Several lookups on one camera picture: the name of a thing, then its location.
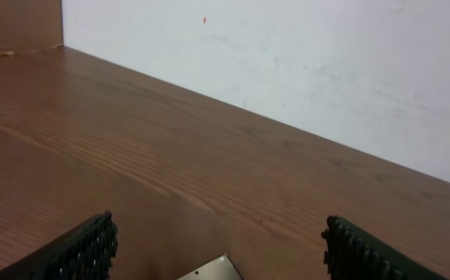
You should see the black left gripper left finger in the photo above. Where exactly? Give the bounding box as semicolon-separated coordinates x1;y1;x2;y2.
0;211;118;280

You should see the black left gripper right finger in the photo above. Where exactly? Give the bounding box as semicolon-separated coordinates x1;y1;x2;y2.
321;215;446;280

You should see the brown cardboard sheet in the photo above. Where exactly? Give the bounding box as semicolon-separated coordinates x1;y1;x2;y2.
0;0;63;57

